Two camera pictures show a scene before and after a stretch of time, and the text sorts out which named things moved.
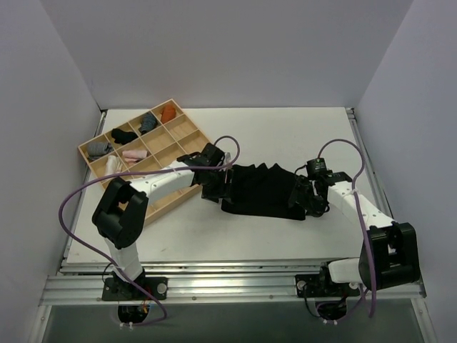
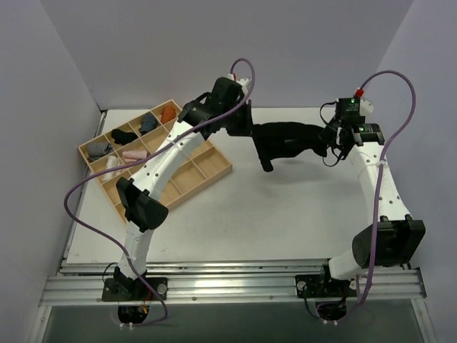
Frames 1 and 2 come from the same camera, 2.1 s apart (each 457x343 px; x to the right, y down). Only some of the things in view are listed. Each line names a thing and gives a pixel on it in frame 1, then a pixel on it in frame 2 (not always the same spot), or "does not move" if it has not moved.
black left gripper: x=228 y=184 -> x=246 y=118
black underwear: x=260 y=192 -> x=278 y=138
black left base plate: x=115 y=289 does not move
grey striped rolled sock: x=96 y=148 does not move
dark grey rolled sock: x=148 y=123 does not move
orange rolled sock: x=168 y=113 does not move
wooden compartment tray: x=154 y=138 does not move
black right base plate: x=322 y=286 does not move
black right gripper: x=296 y=193 -> x=335 y=134
